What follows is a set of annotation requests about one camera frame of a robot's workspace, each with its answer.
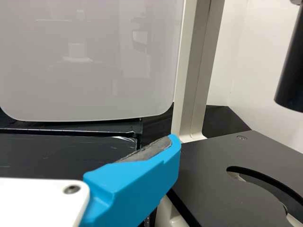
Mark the black platform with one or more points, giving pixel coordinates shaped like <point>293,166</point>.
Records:
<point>156,132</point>
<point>59,153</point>

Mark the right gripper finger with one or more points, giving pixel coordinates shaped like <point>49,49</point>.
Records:
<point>132,184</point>

